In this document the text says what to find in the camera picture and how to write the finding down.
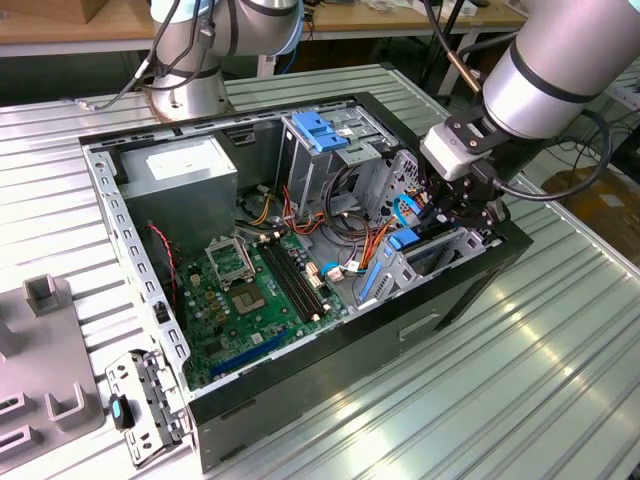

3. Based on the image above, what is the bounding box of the grey power supply unit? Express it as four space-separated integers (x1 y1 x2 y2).
115 134 239 261

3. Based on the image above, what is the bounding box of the grey optical drive cage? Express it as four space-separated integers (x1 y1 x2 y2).
276 106 401 217

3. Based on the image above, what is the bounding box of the orange and red wire bundle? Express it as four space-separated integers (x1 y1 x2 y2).
282 185 326 236

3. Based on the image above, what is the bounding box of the orange and yellow wire bundle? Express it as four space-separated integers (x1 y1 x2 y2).
349 219 401 274

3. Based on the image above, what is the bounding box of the black RAM slot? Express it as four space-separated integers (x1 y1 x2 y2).
263 238 326 320
275 234 335 311
257 239 321 324
269 236 330 315

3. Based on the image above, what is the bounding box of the flat cardboard box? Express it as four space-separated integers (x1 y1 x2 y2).
541 167 640 261

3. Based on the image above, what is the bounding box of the blue expansion slot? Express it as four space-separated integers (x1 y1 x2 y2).
208 327 290 377

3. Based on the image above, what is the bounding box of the wooden desk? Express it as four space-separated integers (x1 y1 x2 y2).
0 0 529 56

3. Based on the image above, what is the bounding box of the black camera cable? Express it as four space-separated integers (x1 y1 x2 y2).
489 109 615 202

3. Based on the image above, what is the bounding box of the green motherboard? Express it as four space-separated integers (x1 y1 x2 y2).
177 232 351 391

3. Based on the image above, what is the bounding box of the metal slat side table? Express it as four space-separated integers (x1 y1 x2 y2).
602 59 640 111

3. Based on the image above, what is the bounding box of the orange power wire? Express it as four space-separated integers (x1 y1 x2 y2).
410 189 435 226

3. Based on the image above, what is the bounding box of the grey parts rack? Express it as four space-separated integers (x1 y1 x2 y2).
0 272 109 466

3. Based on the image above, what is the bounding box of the metal slot retainer bracket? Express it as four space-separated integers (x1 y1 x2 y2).
104 348 194 469

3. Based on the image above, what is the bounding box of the blue data wire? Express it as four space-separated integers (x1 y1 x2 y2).
393 193 427 227

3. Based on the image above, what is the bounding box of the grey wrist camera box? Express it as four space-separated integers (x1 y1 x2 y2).
418 122 485 182

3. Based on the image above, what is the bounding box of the blue plastic drive latch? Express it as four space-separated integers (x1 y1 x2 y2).
291 111 350 155

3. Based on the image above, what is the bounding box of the black PC case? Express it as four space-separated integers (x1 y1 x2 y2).
77 91 535 475

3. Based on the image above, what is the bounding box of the hard disk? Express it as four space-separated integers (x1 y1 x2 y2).
359 225 462 302

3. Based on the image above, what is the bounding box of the blue wire white connector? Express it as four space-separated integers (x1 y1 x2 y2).
318 260 361 285

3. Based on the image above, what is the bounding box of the black and blue latch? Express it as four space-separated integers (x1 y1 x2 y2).
108 393 136 431

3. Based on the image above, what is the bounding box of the black cable silver connector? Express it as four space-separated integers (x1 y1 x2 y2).
74 0 181 110

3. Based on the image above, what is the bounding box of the grey metal disk bay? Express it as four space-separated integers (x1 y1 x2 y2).
349 148 504 311

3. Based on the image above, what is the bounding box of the black cable brass connector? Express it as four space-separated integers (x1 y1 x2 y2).
422 0 485 96

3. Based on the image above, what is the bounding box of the yellow and black wire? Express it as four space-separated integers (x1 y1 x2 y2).
247 193 275 226

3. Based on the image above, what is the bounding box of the metal socket cover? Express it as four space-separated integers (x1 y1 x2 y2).
204 237 257 289

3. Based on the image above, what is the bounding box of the CPU socket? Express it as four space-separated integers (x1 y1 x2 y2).
228 283 270 317

